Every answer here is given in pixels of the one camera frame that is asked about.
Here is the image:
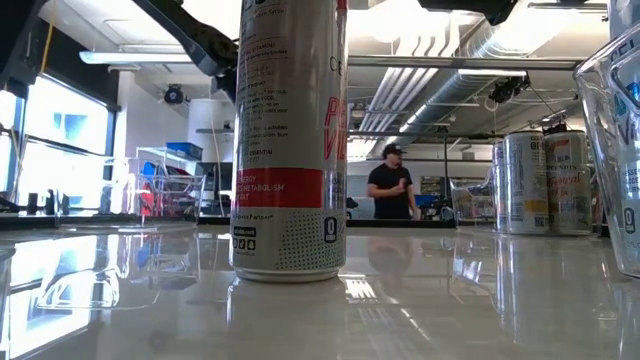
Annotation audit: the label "white shelf rack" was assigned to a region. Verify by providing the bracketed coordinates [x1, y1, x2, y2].
[134, 146, 206, 216]

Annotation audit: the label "yellow hanging cable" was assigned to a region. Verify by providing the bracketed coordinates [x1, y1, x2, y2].
[39, 0, 55, 75]

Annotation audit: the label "black round ceiling device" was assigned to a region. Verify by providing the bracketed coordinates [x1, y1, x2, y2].
[163, 83, 186, 106]

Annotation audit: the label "black aluminium table frame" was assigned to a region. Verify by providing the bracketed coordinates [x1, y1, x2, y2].
[0, 213, 457, 232]

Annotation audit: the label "blue storage bin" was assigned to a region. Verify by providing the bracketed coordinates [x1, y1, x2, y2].
[165, 141, 204, 161]

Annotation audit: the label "blue arctic Celsius can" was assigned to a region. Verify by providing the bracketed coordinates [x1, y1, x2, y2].
[607, 0, 640, 271]

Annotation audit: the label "dark background equipment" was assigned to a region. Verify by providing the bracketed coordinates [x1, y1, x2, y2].
[197, 160, 234, 217]

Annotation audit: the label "black slanted strut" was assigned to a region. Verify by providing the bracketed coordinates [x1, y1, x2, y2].
[0, 193, 24, 215]

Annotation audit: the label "overhead horizontal frame bar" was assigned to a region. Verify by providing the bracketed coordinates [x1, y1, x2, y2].
[78, 49, 585, 71]

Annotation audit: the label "red peach Celsius can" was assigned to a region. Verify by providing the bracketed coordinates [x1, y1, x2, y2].
[229, 0, 350, 284]

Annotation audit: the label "large window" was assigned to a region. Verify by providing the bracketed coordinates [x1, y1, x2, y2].
[0, 74, 117, 216]

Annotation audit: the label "silver can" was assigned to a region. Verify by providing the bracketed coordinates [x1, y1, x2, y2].
[503, 130, 550, 235]
[543, 129, 595, 236]

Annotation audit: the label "silver ventilation duct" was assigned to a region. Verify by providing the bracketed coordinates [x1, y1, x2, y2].
[394, 0, 609, 136]

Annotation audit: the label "white ceiling pipes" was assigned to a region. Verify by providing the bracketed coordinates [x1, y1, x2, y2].
[357, 67, 454, 134]

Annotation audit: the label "standing person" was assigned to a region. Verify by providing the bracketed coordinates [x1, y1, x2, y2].
[366, 142, 420, 221]

